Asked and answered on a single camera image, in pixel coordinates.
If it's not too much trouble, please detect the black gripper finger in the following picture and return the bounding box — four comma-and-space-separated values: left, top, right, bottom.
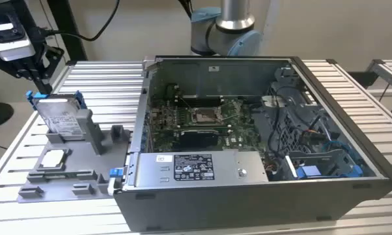
31, 71, 53, 95

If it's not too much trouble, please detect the hard disk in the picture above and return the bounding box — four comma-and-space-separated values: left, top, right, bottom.
25, 90, 93, 143

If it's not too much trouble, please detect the metal disk bay cage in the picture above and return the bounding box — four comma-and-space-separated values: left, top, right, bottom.
251, 80, 376, 182

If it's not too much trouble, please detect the blue disk carrier in bay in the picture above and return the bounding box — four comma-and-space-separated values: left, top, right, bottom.
295, 165, 360, 177

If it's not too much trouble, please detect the silver CPU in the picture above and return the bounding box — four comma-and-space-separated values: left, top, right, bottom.
40, 149, 68, 169

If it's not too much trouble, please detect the grey parts rack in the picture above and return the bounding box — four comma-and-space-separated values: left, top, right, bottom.
16, 109, 133, 204

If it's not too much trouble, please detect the silver power supply with label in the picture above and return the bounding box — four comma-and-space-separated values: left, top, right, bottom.
133, 150, 271, 188

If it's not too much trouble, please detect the CPU socket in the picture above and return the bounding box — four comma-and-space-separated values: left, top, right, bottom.
189, 106, 221, 124

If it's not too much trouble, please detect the RAM slot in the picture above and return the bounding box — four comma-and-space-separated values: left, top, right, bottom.
175, 124, 233, 130

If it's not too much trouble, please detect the black heat sink block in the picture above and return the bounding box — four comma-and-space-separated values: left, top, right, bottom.
179, 129, 220, 150

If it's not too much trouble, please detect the green motherboard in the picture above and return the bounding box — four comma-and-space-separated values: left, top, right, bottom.
147, 83, 269, 154

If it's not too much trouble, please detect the black open PC case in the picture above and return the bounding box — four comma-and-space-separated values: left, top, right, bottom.
112, 55, 392, 232

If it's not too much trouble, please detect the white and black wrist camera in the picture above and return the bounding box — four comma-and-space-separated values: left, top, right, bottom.
0, 7, 36, 62

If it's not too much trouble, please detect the black camera cable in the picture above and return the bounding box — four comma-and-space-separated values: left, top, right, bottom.
35, 0, 120, 42

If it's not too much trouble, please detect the black upright post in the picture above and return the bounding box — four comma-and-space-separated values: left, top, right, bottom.
47, 0, 88, 62

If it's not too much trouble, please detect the locking lever wire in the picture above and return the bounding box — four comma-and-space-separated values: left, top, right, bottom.
179, 94, 195, 110

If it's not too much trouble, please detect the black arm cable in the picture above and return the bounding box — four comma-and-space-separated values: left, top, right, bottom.
177, 0, 195, 14

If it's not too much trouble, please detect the thick black wire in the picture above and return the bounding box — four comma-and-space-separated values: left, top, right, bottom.
301, 114, 324, 147

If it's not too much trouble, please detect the blue wire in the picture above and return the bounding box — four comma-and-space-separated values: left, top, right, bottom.
323, 140, 351, 158

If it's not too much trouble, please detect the black bracket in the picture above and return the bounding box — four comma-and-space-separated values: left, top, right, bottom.
347, 70, 379, 89

